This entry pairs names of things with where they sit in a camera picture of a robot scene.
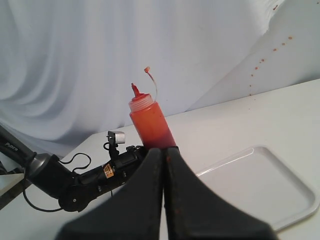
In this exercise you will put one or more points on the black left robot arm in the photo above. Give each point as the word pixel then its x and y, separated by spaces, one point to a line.
pixel 72 190

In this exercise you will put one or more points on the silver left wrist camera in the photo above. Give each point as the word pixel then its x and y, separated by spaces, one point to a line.
pixel 114 139

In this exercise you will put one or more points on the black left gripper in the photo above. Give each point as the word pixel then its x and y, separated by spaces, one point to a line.
pixel 121 166

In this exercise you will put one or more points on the white backdrop sheet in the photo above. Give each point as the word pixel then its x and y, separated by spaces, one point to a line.
pixel 67 66

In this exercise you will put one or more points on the white rectangular plastic tray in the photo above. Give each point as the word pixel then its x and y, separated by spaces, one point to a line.
pixel 260 183

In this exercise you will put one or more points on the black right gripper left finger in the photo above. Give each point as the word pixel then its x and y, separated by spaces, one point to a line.
pixel 133 213

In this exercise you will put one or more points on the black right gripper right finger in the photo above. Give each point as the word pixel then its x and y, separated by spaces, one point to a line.
pixel 194 212

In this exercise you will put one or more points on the red sauce squeeze bottle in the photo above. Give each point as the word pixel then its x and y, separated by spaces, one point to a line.
pixel 149 121

